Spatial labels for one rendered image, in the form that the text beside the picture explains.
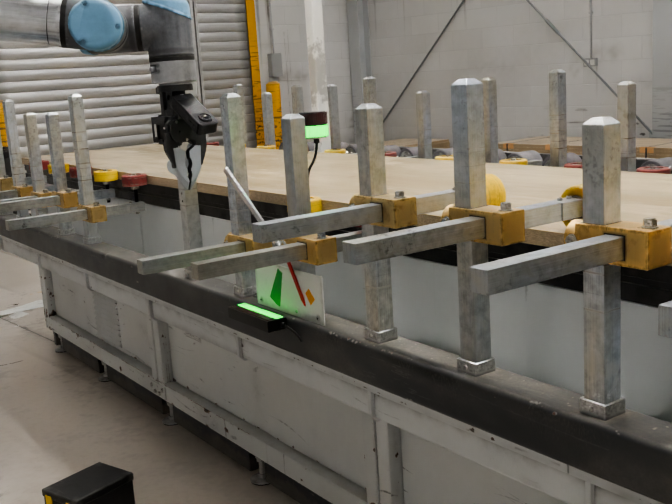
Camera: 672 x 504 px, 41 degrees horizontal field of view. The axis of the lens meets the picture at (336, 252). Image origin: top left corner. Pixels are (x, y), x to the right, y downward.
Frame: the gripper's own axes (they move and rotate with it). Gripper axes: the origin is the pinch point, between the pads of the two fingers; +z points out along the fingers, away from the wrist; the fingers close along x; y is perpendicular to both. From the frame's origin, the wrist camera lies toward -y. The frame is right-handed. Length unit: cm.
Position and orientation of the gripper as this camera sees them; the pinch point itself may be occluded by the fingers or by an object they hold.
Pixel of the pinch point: (189, 184)
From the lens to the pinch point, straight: 184.0
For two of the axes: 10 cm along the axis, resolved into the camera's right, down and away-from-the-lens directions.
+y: -6.1, -1.2, 7.8
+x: -7.9, 1.7, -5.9
